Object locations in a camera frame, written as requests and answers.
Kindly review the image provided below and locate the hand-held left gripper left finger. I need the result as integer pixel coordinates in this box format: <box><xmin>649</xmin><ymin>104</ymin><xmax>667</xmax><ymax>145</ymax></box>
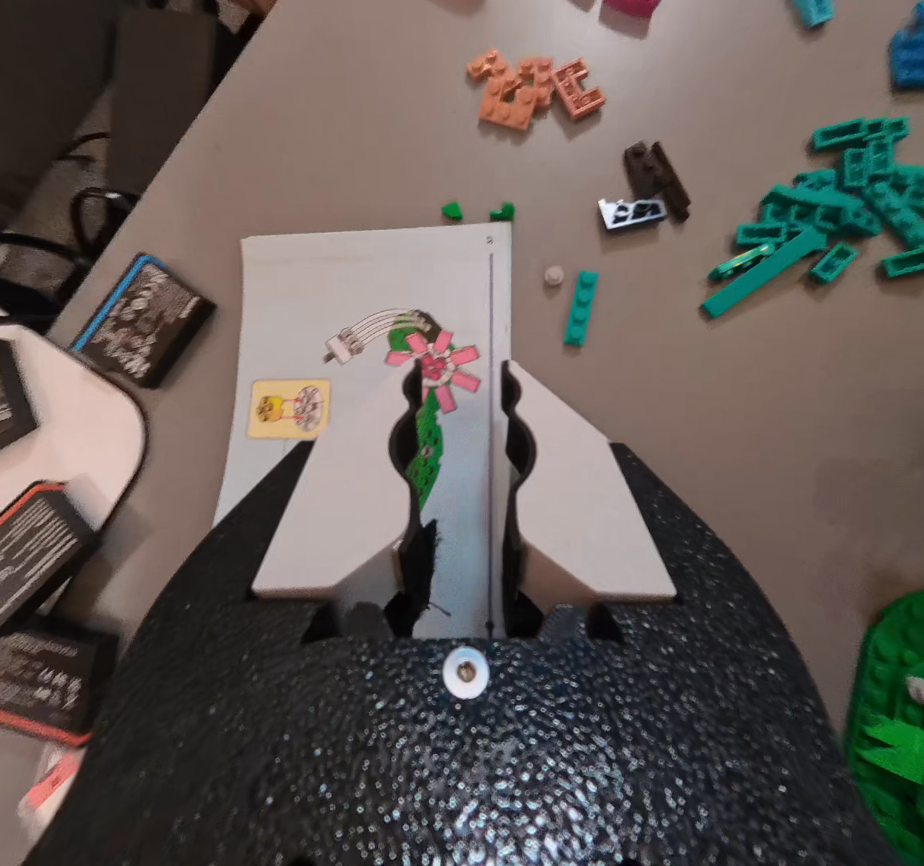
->
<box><xmin>251</xmin><ymin>359</ymin><xmax>440</xmax><ymax>637</ymax></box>

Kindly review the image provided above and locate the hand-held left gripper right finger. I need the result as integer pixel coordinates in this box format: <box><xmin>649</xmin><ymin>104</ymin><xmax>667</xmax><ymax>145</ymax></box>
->
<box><xmin>500</xmin><ymin>359</ymin><xmax>678</xmax><ymax>637</ymax></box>

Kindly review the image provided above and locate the lego instruction booklet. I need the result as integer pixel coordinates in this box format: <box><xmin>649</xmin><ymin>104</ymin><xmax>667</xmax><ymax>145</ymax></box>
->
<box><xmin>211</xmin><ymin>222</ymin><xmax>515</xmax><ymax>639</ymax></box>

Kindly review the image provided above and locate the narrow single teal lego plate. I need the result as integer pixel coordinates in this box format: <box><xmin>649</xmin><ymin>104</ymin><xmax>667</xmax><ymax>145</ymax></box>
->
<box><xmin>563</xmin><ymin>270</ymin><xmax>602</xmax><ymax>347</ymax></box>

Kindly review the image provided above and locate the black white printed lego tile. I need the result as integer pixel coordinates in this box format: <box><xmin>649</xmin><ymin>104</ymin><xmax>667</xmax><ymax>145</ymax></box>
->
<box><xmin>596</xmin><ymin>196</ymin><xmax>670</xmax><ymax>233</ymax></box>

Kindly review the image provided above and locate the green leaf lego flower model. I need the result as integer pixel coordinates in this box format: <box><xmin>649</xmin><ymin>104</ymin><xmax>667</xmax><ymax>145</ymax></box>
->
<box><xmin>843</xmin><ymin>590</ymin><xmax>924</xmax><ymax>866</ymax></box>

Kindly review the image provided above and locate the pile of teal lego plates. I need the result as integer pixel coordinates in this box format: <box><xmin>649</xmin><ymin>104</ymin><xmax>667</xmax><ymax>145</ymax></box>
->
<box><xmin>699</xmin><ymin>116</ymin><xmax>924</xmax><ymax>321</ymax></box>

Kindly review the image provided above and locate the pile of blue lego pieces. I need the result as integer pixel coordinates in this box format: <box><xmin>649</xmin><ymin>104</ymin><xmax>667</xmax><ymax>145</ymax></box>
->
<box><xmin>886</xmin><ymin>9</ymin><xmax>924</xmax><ymax>92</ymax></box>

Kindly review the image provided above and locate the white tray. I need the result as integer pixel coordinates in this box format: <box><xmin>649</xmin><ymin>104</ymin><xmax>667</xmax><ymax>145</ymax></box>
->
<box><xmin>0</xmin><ymin>323</ymin><xmax>150</xmax><ymax>542</ymax></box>

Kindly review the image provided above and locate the black battery blue edge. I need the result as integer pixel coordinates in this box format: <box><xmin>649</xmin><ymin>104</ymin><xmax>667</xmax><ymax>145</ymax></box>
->
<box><xmin>0</xmin><ymin>337</ymin><xmax>39</xmax><ymax>450</ymax></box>
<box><xmin>71</xmin><ymin>251</ymin><xmax>218</xmax><ymax>390</ymax></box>

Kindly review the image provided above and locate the black battery red edge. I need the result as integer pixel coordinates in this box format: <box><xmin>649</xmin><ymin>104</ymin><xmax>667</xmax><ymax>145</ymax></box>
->
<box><xmin>0</xmin><ymin>480</ymin><xmax>103</xmax><ymax>630</ymax></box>
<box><xmin>0</xmin><ymin>615</ymin><xmax>121</xmax><ymax>749</ymax></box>

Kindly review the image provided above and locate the clear memory card case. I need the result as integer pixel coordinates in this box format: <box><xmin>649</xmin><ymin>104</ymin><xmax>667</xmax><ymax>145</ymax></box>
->
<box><xmin>20</xmin><ymin>745</ymin><xmax>89</xmax><ymax>814</ymax></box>

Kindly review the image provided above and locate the black carrying case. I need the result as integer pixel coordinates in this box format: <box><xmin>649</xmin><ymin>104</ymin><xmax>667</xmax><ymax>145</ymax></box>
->
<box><xmin>0</xmin><ymin>0</ymin><xmax>221</xmax><ymax>232</ymax></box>

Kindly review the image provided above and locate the black strap loop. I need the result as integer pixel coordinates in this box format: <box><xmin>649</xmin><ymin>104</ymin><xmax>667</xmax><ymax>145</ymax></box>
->
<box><xmin>71</xmin><ymin>186</ymin><xmax>143</xmax><ymax>255</ymax></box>

